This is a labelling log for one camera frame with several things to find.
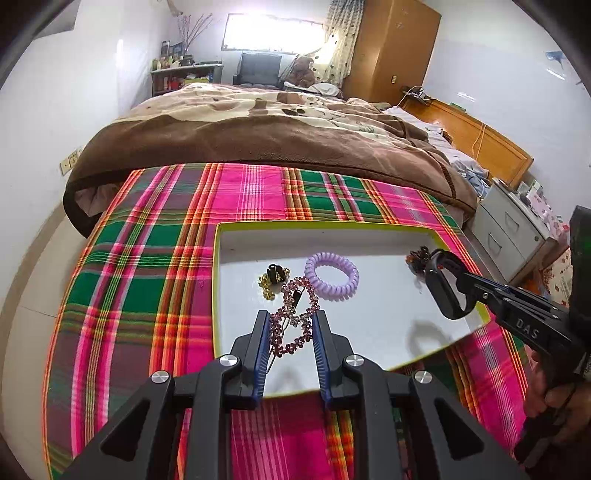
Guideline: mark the brown teddy bear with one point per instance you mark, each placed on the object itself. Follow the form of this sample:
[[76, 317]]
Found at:
[[301, 74]]

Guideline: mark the grey chair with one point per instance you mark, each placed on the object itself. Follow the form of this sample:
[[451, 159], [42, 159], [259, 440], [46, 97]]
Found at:
[[258, 70]]

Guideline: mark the floral curtain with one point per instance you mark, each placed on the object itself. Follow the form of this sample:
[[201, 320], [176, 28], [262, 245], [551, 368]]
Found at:
[[342, 28]]

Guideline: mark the brown beige blanket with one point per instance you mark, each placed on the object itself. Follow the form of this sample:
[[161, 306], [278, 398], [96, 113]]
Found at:
[[212, 123]]

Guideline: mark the grey bedside cabinet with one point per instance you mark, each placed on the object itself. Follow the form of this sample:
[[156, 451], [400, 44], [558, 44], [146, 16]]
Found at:
[[514, 239]]

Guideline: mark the window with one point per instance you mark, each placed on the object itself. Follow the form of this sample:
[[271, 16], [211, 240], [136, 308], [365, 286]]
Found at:
[[265, 33]]

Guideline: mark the black wristband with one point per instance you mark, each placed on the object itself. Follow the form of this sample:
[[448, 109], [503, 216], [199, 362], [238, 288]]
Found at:
[[441, 288]]

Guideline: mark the yellow-green shallow box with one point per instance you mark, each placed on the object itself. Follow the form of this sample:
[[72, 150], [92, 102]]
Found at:
[[360, 273]]

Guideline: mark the cluttered shelf desk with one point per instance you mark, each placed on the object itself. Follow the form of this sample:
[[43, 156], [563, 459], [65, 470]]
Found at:
[[174, 68]]

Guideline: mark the dried branches vase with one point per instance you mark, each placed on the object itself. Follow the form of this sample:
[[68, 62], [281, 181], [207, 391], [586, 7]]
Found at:
[[190, 29]]

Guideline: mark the white pillow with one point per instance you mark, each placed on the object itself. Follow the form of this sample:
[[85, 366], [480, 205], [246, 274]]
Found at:
[[320, 89]]

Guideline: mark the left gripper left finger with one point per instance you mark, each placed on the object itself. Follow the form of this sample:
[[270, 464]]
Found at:
[[141, 440]]

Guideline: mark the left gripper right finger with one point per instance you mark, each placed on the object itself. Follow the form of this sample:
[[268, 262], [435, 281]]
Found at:
[[404, 427]]

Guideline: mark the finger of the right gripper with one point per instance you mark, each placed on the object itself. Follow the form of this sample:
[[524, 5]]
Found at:
[[484, 290], [514, 308]]

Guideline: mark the wooden wardrobe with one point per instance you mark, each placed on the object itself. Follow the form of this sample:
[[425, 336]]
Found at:
[[393, 50]]

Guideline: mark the plaid pink green cloth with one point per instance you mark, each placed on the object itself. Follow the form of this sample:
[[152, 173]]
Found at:
[[140, 301]]

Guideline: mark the wooden headboard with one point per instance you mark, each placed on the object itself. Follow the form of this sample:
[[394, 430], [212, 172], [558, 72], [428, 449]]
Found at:
[[496, 153]]

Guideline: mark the person right hand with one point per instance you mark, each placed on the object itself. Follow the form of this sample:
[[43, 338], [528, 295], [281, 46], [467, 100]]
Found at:
[[566, 455]]

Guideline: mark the red floral bag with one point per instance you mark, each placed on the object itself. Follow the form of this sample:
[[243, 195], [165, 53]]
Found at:
[[557, 279]]

